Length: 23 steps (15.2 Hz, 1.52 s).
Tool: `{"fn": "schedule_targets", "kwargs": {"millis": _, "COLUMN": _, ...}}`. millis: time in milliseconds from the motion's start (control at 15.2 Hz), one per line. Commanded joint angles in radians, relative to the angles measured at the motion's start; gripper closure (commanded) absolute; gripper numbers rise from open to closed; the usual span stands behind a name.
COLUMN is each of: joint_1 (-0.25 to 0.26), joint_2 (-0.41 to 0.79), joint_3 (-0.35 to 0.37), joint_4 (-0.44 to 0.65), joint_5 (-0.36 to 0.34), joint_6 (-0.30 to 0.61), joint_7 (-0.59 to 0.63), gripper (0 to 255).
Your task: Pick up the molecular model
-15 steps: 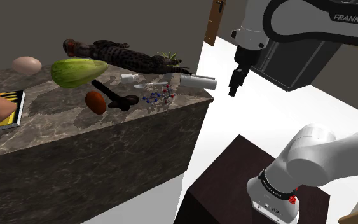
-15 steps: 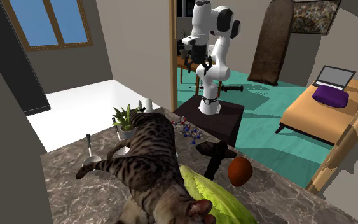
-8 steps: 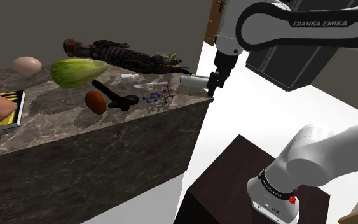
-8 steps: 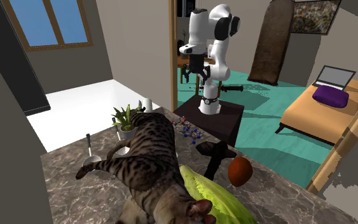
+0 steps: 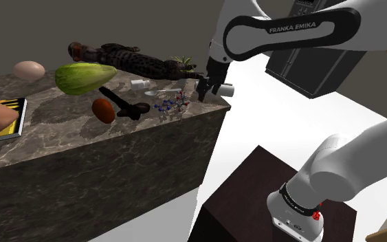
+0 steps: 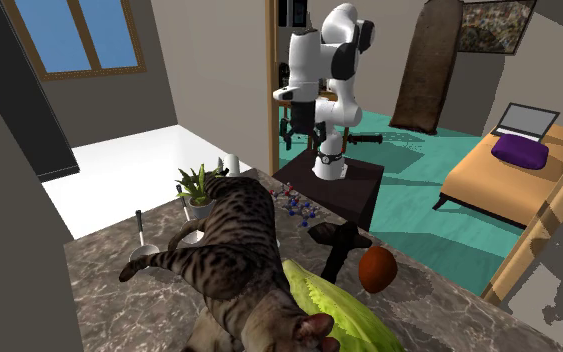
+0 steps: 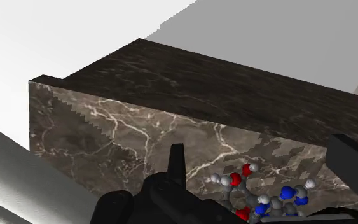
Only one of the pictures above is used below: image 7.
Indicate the brown marble table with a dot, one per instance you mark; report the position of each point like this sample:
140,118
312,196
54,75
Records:
166,93

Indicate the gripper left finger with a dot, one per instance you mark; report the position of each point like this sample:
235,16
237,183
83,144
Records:
166,201

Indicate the red blue grey molecule model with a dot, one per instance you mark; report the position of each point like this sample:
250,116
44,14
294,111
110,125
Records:
235,179

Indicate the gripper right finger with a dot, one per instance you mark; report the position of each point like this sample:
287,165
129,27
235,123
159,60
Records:
355,167

